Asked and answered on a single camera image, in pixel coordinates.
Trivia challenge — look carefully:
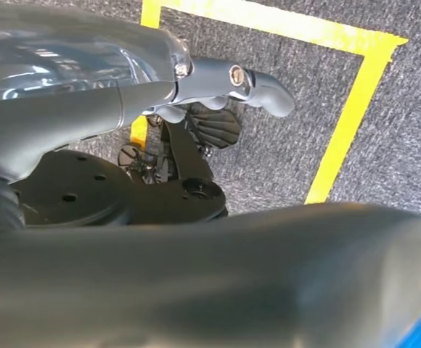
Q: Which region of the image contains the robot left leg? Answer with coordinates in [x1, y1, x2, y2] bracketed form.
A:
[11, 101, 243, 228]

